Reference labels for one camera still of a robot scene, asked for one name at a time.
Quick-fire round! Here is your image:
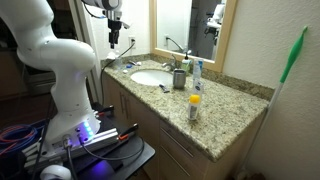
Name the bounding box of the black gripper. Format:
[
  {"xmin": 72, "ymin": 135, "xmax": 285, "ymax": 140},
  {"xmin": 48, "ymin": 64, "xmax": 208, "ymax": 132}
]
[{"xmin": 107, "ymin": 10, "xmax": 122, "ymax": 44}]

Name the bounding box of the grey metal cup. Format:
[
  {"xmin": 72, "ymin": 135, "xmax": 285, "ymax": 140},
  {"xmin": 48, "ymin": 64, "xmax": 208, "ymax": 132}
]
[{"xmin": 173, "ymin": 69, "xmax": 186, "ymax": 89}]

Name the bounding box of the wood framed mirror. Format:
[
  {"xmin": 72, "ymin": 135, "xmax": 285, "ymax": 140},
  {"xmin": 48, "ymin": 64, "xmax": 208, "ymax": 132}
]
[{"xmin": 150, "ymin": 0, "xmax": 238, "ymax": 72}]

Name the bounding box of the white tube yellow cap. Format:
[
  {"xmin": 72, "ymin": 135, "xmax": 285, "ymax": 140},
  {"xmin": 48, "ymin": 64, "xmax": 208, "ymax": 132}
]
[{"xmin": 188, "ymin": 94, "xmax": 200, "ymax": 120}]

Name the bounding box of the white wall outlet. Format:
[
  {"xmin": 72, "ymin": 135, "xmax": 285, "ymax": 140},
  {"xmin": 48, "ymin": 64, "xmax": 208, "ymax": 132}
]
[{"xmin": 129, "ymin": 36, "xmax": 136, "ymax": 49}]

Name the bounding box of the white oval sink basin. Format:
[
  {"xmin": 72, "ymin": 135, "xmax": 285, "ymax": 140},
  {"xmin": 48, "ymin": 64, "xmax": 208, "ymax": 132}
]
[{"xmin": 130, "ymin": 69, "xmax": 173, "ymax": 86}]

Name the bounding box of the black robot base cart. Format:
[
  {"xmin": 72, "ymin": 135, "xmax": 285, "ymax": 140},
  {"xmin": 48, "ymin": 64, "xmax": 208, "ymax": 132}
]
[{"xmin": 22, "ymin": 103, "xmax": 155, "ymax": 180}]

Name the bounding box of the clear plastic water bottle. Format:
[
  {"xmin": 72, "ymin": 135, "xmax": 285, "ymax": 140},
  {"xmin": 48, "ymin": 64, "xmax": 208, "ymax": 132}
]
[{"xmin": 114, "ymin": 50, "xmax": 122, "ymax": 70}]

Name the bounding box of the green handled mop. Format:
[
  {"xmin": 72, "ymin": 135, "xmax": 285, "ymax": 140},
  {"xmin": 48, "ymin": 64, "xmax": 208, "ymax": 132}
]
[{"xmin": 235, "ymin": 26, "xmax": 308, "ymax": 180}]

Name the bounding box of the purple razor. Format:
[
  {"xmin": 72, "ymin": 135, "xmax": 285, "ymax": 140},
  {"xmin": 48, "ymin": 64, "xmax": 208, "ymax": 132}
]
[{"xmin": 159, "ymin": 84, "xmax": 170, "ymax": 93}]

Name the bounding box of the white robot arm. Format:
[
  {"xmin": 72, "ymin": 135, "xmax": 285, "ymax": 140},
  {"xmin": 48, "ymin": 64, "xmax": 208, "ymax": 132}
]
[{"xmin": 0, "ymin": 0, "xmax": 100, "ymax": 157}]

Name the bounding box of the black power cable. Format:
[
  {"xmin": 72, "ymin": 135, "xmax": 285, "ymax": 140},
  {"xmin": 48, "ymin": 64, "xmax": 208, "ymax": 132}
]
[{"xmin": 99, "ymin": 39, "xmax": 137, "ymax": 107}]

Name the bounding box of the green soap dispenser bottle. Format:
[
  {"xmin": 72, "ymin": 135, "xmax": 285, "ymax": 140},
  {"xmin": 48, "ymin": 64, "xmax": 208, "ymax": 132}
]
[{"xmin": 181, "ymin": 55, "xmax": 191, "ymax": 73}]

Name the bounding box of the wooden vanity cabinet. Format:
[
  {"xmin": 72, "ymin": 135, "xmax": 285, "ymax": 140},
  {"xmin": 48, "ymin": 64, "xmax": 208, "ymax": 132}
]
[{"xmin": 105, "ymin": 69, "xmax": 267, "ymax": 180}]

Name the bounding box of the chrome sink faucet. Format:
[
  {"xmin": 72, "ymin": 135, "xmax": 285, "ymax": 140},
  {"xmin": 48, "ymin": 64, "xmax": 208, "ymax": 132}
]
[{"xmin": 162, "ymin": 55, "xmax": 177, "ymax": 71}]

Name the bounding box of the blue red cable coil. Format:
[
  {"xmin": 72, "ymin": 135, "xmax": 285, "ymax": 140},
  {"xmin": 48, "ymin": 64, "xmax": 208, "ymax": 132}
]
[{"xmin": 0, "ymin": 118, "xmax": 49, "ymax": 158}]

